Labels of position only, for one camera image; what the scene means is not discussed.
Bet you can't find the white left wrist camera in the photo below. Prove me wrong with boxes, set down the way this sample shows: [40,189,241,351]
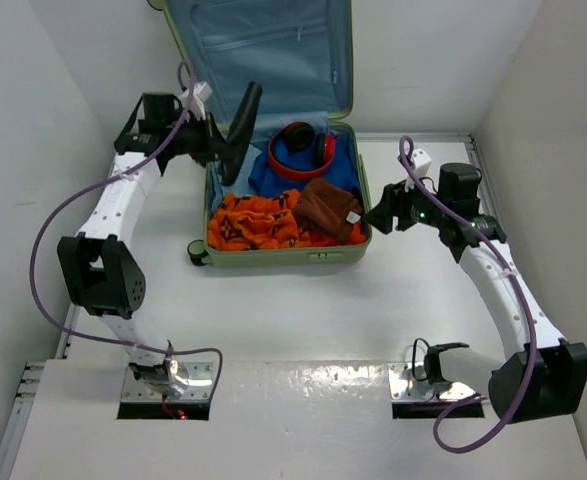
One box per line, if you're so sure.
[178,81,212,120]

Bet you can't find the plain orange shirt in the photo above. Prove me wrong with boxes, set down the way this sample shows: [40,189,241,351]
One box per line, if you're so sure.
[297,222,367,248]

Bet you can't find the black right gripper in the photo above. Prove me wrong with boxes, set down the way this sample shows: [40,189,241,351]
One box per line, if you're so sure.
[364,172,449,233]

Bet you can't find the light green suitcase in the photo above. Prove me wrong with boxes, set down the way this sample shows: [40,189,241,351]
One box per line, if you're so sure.
[145,0,374,269]

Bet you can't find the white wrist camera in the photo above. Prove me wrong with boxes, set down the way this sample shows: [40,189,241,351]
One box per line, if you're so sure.
[409,148,432,180]
[178,81,212,120]

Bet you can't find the left aluminium table rail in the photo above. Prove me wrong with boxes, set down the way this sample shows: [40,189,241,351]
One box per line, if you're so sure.
[0,362,44,479]

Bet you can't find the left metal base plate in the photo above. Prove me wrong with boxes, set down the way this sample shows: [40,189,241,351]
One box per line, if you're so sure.
[121,360,214,404]

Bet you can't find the black pouch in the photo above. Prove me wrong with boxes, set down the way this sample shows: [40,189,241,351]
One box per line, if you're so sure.
[220,81,262,186]

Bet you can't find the royal blue shirt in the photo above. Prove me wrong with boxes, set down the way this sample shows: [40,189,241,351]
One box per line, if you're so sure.
[248,134,362,198]

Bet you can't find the metal base plate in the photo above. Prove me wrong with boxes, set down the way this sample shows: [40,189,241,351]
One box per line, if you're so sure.
[121,360,214,404]
[387,362,476,404]

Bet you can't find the orange black patterned towel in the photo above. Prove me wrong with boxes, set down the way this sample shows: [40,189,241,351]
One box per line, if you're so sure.
[207,190,311,252]

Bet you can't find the brown towel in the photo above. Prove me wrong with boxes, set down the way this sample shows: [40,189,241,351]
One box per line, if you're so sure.
[292,178,363,234]

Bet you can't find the right aluminium table rail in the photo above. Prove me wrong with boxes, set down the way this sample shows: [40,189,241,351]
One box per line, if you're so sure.
[465,132,558,359]

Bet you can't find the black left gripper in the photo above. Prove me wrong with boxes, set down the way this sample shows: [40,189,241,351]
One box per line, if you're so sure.
[164,112,236,163]

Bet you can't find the aluminium table rail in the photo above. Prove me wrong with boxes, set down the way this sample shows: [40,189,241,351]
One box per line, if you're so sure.
[0,362,44,479]
[465,132,558,359]

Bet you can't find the red black headphones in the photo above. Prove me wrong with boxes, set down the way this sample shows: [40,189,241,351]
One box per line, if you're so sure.
[267,121,337,182]

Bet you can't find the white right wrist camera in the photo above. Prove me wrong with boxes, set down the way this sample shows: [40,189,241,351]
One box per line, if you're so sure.
[409,148,432,180]

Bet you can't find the light blue trousers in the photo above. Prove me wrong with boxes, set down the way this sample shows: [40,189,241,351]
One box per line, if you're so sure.
[209,145,261,216]

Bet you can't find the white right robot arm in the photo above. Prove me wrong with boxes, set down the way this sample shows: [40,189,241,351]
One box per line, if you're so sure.
[364,163,587,423]

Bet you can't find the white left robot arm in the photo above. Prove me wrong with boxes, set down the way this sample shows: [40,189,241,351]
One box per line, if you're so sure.
[57,84,244,398]

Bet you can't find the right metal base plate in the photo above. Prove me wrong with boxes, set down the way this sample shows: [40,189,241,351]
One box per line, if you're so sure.
[387,362,476,404]

